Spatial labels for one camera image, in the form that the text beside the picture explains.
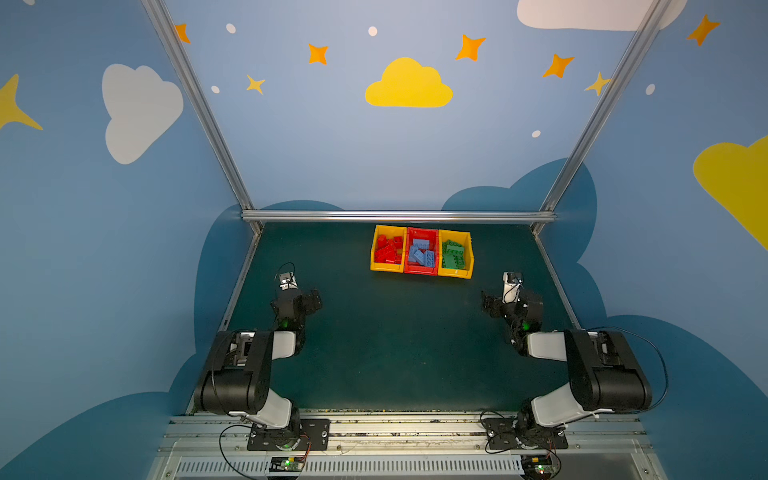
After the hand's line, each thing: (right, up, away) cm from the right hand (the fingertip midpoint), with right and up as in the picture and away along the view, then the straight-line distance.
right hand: (501, 287), depth 95 cm
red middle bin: (-20, +18, +18) cm, 33 cm away
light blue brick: (-25, +10, +13) cm, 30 cm away
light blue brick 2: (-22, +9, +12) cm, 26 cm away
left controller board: (-61, -40, -24) cm, 77 cm away
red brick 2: (-39, +16, +16) cm, 45 cm away
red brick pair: (-34, +10, +13) cm, 38 cm away
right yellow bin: (-8, +17, +17) cm, 25 cm away
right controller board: (-1, -41, -23) cm, 47 cm away
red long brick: (-34, +15, +16) cm, 40 cm away
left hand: (-64, -1, 0) cm, 64 cm away
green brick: (-10, +9, +16) cm, 20 cm away
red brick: (-38, +11, +12) cm, 42 cm away
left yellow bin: (-37, +20, +17) cm, 45 cm away
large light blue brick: (-24, +15, +16) cm, 33 cm away
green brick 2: (-12, +14, +16) cm, 24 cm away
